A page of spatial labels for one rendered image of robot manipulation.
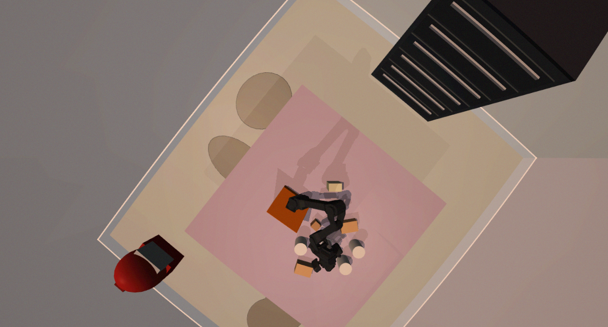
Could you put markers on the grey cylinder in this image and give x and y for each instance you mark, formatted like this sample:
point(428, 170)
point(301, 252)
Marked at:
point(345, 267)
point(300, 247)
point(356, 248)

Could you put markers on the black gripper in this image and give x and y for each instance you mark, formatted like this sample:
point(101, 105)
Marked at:
point(335, 248)

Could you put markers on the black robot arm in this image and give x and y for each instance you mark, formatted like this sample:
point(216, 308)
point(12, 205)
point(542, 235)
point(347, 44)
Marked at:
point(332, 209)

